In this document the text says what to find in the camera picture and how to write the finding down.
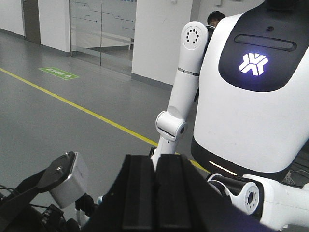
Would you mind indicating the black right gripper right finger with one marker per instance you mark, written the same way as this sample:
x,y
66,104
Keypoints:
x,y
187,203

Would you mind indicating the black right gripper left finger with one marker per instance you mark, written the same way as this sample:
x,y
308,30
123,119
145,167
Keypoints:
x,y
129,204

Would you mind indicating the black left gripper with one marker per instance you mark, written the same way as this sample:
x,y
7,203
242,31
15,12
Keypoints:
x,y
17,215

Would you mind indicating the white robot arm screen left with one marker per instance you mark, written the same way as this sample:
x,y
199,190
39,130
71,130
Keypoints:
x,y
171,124

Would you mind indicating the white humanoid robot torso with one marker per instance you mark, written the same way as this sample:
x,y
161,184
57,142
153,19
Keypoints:
x,y
253,107

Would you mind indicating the green floor sign sticker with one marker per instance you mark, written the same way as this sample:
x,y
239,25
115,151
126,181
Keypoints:
x,y
59,73

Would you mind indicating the seated person in black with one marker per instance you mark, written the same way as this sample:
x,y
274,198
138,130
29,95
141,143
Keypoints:
x,y
214,18

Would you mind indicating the grey wooden door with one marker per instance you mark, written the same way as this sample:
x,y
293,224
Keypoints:
x,y
31,21

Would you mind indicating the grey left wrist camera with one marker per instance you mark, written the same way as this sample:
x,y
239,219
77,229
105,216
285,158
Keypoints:
x,y
65,179

